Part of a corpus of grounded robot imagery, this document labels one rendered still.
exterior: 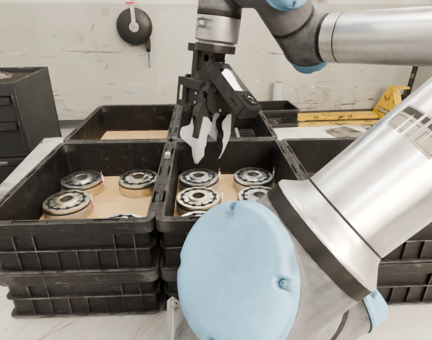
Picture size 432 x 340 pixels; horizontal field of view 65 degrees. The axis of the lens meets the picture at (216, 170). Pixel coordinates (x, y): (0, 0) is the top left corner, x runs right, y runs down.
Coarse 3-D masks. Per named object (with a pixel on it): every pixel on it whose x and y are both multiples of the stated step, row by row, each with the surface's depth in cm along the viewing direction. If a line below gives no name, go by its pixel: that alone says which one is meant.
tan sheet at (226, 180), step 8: (224, 176) 96; (232, 176) 96; (224, 184) 91; (232, 184) 91; (224, 192) 87; (232, 192) 87; (224, 200) 84; (232, 200) 84; (176, 208) 80; (176, 216) 77
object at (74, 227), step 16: (64, 144) 91; (80, 144) 92; (96, 144) 92; (112, 144) 92; (48, 160) 82; (32, 176) 74; (160, 176) 73; (16, 192) 67; (0, 208) 62; (0, 224) 57; (16, 224) 57; (32, 224) 57; (48, 224) 57; (64, 224) 57; (80, 224) 57; (96, 224) 57; (112, 224) 57; (128, 224) 58; (144, 224) 58
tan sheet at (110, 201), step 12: (108, 180) 93; (108, 192) 87; (96, 204) 82; (108, 204) 82; (120, 204) 82; (132, 204) 82; (144, 204) 82; (96, 216) 77; (108, 216) 77; (144, 216) 77
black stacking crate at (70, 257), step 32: (64, 160) 91; (96, 160) 94; (128, 160) 94; (160, 160) 94; (32, 192) 74; (0, 256) 61; (32, 256) 61; (64, 256) 61; (96, 256) 62; (128, 256) 62
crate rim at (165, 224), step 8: (280, 144) 90; (168, 160) 81; (288, 160) 81; (168, 168) 77; (296, 168) 77; (168, 176) 73; (296, 176) 73; (168, 184) 70; (160, 192) 67; (160, 200) 64; (160, 208) 61; (160, 216) 59; (184, 216) 59; (192, 216) 59; (200, 216) 59; (160, 224) 58; (168, 224) 58; (176, 224) 58; (184, 224) 58; (192, 224) 58; (168, 232) 59; (176, 232) 59
